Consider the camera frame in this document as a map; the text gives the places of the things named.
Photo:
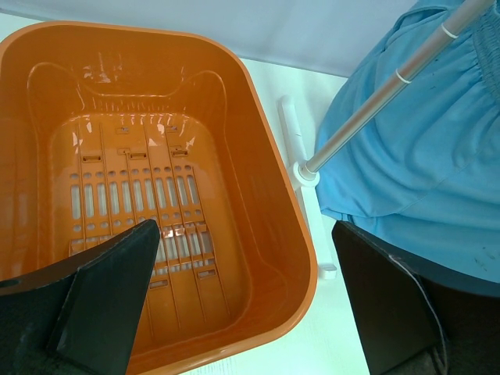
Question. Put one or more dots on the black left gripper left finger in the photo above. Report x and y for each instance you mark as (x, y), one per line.
(79, 315)

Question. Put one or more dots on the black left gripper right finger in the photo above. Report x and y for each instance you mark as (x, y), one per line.
(415, 316)

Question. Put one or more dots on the light blue shorts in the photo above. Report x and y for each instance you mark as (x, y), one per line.
(423, 174)

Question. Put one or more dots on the silver clothes rack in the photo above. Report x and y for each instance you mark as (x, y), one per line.
(304, 172)

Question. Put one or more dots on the orange plastic basket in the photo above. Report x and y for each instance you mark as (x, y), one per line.
(105, 127)

